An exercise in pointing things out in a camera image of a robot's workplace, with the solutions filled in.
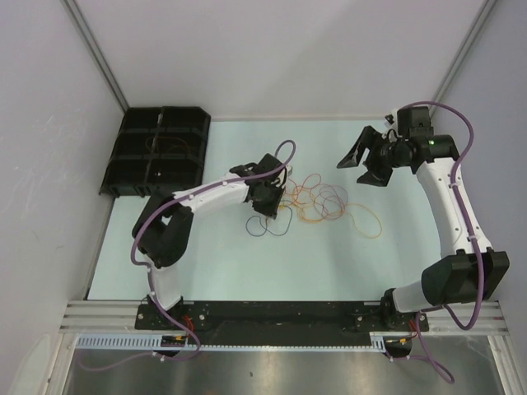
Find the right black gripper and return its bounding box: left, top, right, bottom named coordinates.
left=337, top=126, right=409, bottom=187

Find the yellow thin cable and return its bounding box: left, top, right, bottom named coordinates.
left=277, top=201, right=383, bottom=240

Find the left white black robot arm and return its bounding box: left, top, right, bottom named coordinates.
left=130, top=154, right=292, bottom=329

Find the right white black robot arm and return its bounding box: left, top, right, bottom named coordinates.
left=337, top=100, right=510, bottom=331

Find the black compartment tray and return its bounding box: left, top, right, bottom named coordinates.
left=100, top=106, right=211, bottom=198

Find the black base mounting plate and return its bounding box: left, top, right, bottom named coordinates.
left=134, top=300, right=429, bottom=349

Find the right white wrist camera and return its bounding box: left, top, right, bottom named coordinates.
left=383, top=111, right=399, bottom=142

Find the white slotted cable duct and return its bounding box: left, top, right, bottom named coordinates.
left=77, top=333, right=390, bottom=351

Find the aluminium frame rail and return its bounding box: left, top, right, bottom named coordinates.
left=59, top=300, right=509, bottom=336

